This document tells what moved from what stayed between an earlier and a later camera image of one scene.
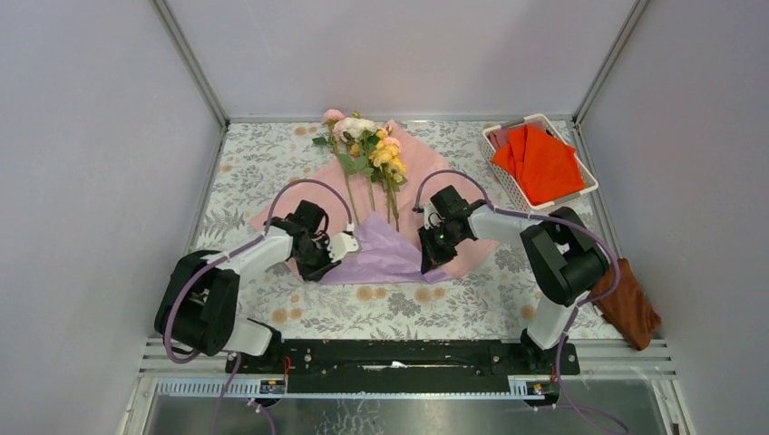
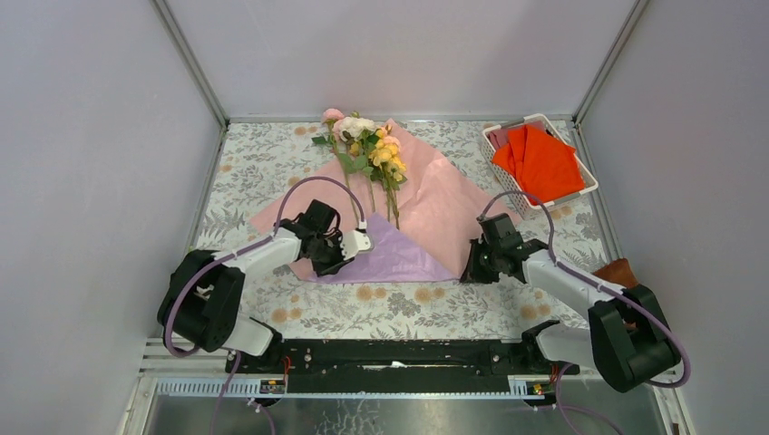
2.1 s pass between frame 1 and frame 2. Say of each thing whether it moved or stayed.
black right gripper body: moved
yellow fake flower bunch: stayed
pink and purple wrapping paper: stayed
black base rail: stayed
